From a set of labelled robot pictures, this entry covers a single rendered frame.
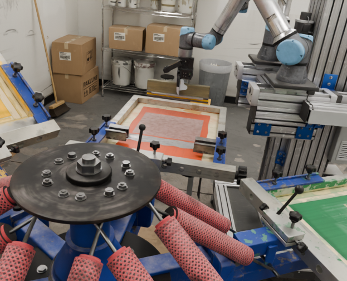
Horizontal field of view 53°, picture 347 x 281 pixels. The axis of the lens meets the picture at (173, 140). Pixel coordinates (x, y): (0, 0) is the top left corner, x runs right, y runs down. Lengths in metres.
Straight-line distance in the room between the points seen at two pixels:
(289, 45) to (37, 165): 1.22
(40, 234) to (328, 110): 1.38
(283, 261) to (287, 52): 0.92
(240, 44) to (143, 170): 4.50
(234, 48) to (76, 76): 2.23
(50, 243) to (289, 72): 1.34
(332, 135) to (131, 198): 1.72
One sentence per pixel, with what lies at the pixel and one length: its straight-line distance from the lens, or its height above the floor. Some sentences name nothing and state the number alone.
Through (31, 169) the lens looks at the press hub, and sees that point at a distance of 0.77.
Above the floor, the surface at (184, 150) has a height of 0.96.
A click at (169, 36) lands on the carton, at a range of 4.74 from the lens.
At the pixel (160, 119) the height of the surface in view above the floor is 0.96.
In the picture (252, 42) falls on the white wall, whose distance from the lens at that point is 5.17.
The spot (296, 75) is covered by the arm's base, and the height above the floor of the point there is 1.30.
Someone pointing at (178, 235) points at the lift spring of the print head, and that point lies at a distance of 0.69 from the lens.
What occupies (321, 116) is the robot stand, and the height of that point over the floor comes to 1.14.
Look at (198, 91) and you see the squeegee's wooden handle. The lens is 1.95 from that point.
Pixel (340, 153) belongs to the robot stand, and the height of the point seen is 0.83.
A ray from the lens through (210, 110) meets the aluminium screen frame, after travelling 2.11.
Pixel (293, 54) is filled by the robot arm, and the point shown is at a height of 1.42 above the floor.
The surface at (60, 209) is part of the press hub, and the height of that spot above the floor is 1.31.
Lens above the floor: 1.69
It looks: 26 degrees down
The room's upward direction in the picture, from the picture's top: 5 degrees clockwise
